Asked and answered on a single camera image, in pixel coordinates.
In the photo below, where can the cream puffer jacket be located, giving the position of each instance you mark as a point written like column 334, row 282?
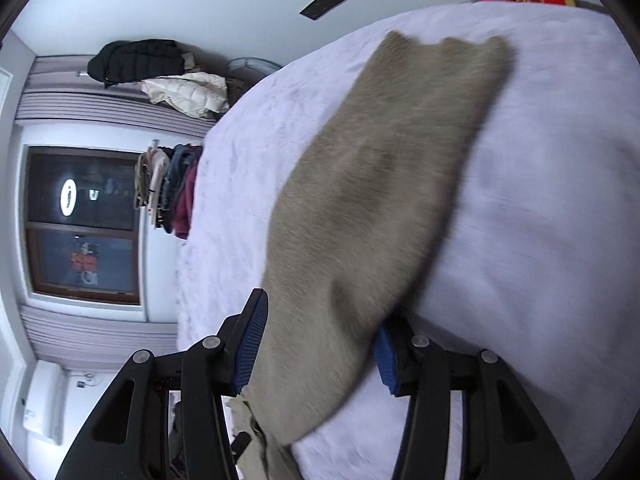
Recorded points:
column 190, row 92

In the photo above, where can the beige knit sweater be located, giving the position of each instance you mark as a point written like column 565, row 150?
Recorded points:
column 380, row 185

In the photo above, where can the brown framed window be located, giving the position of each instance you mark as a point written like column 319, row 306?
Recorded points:
column 82, row 225

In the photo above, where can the grey fan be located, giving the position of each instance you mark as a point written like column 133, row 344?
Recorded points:
column 252, row 67

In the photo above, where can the white air conditioner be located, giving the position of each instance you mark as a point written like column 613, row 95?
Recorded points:
column 45, row 400

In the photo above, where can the lavender plush blanket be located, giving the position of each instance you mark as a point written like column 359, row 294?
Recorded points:
column 540, row 185

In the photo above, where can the grey pleated curtain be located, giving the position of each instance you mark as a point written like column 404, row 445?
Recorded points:
column 100, row 335
column 100, row 105

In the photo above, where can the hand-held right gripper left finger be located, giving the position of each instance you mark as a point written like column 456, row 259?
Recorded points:
column 251, row 342

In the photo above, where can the black jacket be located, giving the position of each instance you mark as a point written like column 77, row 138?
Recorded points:
column 137, row 62

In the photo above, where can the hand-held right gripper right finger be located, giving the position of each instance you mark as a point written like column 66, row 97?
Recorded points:
column 386, row 360

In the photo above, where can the row of hanging clothes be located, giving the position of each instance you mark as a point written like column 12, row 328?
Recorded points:
column 172, row 190

